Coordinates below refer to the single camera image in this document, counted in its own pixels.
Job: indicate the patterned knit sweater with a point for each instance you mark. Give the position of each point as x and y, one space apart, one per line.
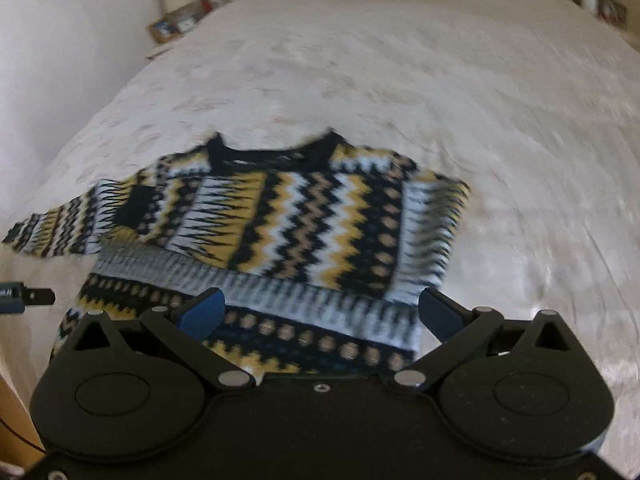
321 251

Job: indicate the white floral bedspread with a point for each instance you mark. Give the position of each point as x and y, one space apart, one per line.
532 102

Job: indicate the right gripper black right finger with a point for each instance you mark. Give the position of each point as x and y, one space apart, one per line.
462 335

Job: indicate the right wooden nightstand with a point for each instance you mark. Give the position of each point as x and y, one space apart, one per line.
607 11

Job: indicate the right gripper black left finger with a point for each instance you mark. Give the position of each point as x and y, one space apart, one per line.
182 332

